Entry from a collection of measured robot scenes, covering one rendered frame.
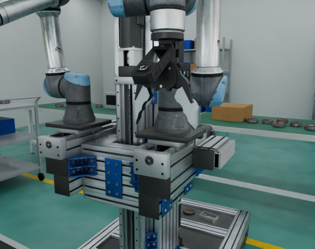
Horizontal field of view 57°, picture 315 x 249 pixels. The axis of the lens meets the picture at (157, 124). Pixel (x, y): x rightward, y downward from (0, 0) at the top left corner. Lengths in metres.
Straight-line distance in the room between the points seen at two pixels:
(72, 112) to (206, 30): 0.71
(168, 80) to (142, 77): 0.08
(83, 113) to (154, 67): 0.87
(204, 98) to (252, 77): 5.94
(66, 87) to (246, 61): 5.94
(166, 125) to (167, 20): 0.57
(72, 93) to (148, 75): 0.88
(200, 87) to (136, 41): 0.40
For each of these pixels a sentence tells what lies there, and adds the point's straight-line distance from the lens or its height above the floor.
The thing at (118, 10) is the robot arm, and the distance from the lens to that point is 0.78.
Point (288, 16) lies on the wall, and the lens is 6.97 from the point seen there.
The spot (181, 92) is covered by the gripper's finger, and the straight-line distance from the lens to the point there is 0.60.
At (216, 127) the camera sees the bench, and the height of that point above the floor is 0.74.
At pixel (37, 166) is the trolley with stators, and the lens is 3.65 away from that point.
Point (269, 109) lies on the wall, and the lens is 6.97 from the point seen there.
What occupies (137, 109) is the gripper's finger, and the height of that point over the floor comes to 1.19.
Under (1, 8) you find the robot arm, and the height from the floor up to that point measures 1.50.
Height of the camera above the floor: 1.27
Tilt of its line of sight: 10 degrees down
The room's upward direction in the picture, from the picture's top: straight up
